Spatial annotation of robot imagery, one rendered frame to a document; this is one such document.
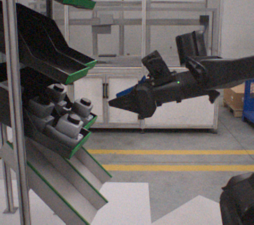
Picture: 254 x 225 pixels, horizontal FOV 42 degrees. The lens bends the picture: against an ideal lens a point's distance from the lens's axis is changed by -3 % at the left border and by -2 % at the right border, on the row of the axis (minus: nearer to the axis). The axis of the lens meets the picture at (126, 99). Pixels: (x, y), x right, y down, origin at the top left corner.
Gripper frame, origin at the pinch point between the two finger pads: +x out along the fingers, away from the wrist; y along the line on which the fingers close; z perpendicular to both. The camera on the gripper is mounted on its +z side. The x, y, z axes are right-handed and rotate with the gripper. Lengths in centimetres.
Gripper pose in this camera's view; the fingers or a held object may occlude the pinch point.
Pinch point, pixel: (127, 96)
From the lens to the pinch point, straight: 72.5
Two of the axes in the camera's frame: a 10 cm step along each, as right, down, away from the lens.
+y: -2.0, 2.3, -9.5
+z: -2.4, -9.5, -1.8
